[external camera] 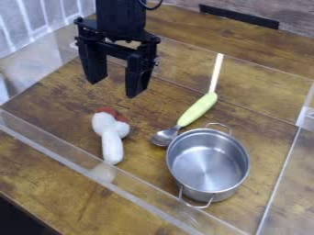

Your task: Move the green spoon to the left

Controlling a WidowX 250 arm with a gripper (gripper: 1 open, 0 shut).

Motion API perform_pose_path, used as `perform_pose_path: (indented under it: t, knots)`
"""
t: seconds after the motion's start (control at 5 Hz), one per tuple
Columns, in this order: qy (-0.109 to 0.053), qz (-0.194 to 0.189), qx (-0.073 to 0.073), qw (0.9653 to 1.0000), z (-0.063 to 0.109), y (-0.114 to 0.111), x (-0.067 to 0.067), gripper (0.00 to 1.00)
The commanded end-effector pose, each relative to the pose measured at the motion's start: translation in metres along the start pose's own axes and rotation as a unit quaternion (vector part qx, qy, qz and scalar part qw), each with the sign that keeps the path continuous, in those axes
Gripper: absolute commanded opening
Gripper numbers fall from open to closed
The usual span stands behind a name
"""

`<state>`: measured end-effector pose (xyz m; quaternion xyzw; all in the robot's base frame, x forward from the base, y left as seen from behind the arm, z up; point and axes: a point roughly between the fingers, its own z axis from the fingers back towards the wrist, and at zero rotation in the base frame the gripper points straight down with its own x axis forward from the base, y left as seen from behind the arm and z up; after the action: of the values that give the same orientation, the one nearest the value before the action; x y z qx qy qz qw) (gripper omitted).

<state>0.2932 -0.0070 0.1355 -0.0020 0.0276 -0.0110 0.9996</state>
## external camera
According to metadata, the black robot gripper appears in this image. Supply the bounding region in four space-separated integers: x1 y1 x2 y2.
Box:
73 0 160 98

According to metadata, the green handled metal spoon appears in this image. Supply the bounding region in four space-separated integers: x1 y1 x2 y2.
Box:
151 92 216 147

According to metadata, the white red plush mushroom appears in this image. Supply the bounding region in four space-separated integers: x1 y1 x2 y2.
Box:
92 106 129 165

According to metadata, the stainless steel pot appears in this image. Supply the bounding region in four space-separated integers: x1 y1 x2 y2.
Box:
165 123 249 209

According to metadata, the clear acrylic front barrier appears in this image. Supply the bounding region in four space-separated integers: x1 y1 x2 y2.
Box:
0 109 247 235

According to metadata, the clear acrylic triangle bracket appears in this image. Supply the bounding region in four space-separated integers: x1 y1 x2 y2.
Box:
69 41 78 50

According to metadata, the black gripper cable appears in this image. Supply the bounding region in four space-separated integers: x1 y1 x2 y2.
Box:
136 0 164 11

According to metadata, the black wall strip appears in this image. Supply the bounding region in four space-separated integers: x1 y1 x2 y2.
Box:
199 4 279 29

